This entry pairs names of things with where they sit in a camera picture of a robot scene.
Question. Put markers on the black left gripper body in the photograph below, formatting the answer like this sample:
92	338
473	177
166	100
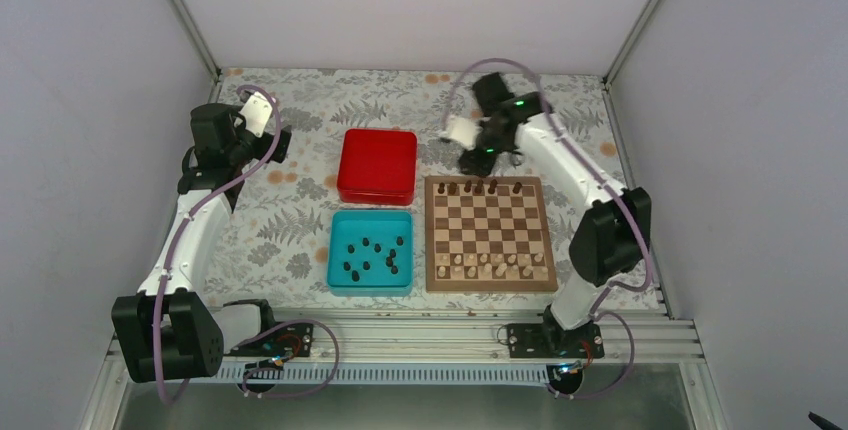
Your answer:
278	153

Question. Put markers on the aluminium front rail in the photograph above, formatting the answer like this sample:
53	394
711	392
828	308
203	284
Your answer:
362	347

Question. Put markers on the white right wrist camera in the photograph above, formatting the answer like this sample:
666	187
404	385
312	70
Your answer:
461	130

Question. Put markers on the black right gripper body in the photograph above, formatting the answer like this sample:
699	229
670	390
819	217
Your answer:
484	165

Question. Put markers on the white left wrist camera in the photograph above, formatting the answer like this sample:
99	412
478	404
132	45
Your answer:
256	113

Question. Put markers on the wooden chessboard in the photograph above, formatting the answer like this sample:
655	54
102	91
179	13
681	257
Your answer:
488	243

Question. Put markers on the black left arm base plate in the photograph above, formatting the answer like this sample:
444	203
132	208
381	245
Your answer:
292	341

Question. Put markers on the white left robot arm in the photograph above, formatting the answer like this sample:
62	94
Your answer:
165	330

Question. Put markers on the red square tin lid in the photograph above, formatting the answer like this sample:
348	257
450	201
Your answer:
378	166

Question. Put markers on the blue plastic tray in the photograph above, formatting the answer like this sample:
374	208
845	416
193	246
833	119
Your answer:
371	253

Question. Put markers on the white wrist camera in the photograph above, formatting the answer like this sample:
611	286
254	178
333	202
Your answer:
461	130
256	113

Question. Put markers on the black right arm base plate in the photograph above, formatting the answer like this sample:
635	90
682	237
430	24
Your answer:
536	341

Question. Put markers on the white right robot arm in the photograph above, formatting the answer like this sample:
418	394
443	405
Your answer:
613	234

